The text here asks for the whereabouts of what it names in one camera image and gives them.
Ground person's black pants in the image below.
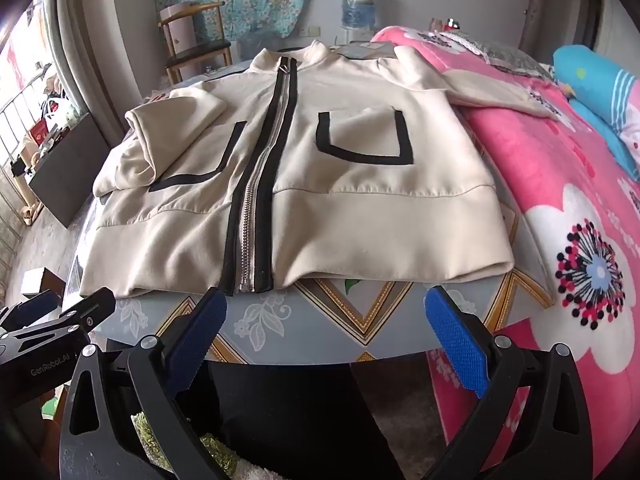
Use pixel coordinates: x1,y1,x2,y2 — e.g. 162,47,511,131
200,360,407,480

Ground door frame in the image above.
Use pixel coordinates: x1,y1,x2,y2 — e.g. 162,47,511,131
525,0,608,56

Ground cream zip jacket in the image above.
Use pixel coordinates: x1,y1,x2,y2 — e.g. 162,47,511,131
79,40,561,297

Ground pink floral blanket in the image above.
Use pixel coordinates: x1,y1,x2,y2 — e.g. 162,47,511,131
372,25,640,461

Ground empty clear water jug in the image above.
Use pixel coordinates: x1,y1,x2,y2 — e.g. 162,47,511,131
237,30,281,63

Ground dark grey board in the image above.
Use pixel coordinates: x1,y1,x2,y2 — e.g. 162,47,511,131
27,112,113,228

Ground fruit print tablecloth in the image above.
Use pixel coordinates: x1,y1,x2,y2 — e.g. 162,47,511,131
67,42,556,366

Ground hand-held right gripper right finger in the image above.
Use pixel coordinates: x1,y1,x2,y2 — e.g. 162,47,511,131
424,286,596,480

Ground green white fuzzy robe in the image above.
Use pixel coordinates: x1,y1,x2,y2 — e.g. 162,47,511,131
131,410,251,480

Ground window with metal railing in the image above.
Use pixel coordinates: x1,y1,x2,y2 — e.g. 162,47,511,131
0,0,66,261

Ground white plastic bag with red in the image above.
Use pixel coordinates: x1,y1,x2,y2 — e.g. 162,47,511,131
42,99,72,126

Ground brown cardboard box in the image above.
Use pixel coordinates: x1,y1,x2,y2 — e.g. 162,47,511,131
22,267,66,298

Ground grey curtain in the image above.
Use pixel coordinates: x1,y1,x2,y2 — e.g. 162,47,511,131
52,0,166,116

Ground blue water bottle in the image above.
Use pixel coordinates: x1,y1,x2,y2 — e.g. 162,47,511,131
341,0,377,31

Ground grey lace cloth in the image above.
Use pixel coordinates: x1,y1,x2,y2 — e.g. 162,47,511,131
482,47,553,81

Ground blue striped pillow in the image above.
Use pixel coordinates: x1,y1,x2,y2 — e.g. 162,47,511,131
552,45,640,181

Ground white water dispenser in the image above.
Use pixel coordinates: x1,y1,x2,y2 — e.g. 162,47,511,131
335,27,375,46

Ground green plastic bag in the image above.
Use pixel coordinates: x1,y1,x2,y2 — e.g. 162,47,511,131
40,394,67,417

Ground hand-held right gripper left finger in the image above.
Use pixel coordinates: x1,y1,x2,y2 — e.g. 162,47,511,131
62,287,228,480

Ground wooden chair black seat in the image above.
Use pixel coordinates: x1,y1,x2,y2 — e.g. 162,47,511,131
159,2,233,86

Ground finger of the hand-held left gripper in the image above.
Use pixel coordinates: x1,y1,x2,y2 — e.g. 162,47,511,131
0,288,117,361
0,290,63,333

